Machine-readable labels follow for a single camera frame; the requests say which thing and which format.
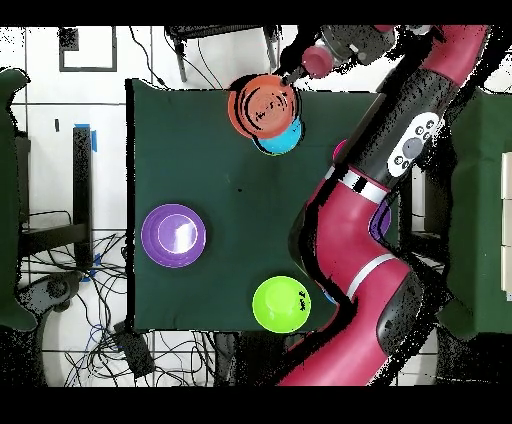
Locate large green bowl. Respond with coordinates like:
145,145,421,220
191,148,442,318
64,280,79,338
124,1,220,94
251,275,312,334

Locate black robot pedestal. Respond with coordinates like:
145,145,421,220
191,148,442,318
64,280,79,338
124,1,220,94
213,331,289,387

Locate dark green tablecloth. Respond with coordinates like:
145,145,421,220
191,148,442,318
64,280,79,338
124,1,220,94
125,78,401,333

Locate grey cable bundle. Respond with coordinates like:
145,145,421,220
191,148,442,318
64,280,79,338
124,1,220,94
19,209,217,387

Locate wide purple bowl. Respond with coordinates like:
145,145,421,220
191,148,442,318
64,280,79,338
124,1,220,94
140,203,208,269
368,199,392,243

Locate black chair frame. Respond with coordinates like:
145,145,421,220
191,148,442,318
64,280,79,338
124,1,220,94
164,25,283,83

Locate black power strip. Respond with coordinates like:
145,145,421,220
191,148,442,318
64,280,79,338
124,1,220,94
111,321,156,379

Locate small blue bowl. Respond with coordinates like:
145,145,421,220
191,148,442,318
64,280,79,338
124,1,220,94
252,117,304,156

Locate orange bowl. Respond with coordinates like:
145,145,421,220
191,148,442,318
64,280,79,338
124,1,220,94
227,74,301,141

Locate black grey machine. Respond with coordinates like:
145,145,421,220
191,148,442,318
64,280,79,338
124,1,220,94
17,271,85,333

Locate green cloth covered table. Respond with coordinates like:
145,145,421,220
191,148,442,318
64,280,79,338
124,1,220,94
437,91,512,341
0,67,37,333

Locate black metal stand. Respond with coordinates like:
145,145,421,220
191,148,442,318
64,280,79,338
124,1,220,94
17,126,94,271

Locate dark square floor frame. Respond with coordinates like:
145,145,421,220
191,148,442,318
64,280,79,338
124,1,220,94
58,25,118,73

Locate thin black floor cable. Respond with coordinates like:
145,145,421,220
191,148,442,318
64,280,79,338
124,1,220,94
128,25,168,90

